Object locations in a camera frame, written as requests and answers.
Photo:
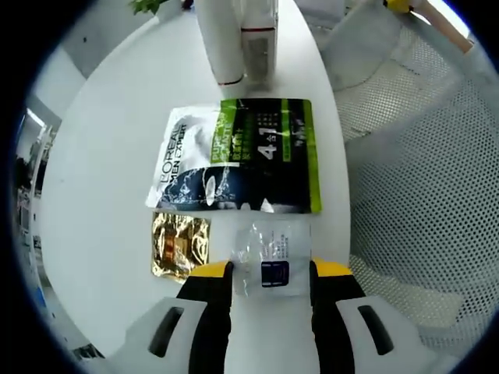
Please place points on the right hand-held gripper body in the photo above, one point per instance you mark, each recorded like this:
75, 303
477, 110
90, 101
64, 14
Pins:
397, 5

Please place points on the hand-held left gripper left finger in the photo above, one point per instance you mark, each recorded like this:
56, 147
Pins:
210, 335

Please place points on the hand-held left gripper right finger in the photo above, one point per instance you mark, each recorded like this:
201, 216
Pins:
331, 335

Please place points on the gold foil skincare sachet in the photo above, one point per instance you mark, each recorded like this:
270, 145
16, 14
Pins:
179, 245

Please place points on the small clear sachet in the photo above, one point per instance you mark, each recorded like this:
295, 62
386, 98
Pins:
273, 249

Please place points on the cream skincare tube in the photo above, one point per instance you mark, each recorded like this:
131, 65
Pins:
220, 43

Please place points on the green black skincare sachet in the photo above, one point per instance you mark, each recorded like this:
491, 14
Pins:
273, 156

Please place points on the grey mesh chair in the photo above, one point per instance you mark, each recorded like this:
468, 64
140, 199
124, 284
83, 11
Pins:
409, 195

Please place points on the potted green plant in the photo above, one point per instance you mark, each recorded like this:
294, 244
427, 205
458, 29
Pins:
144, 5

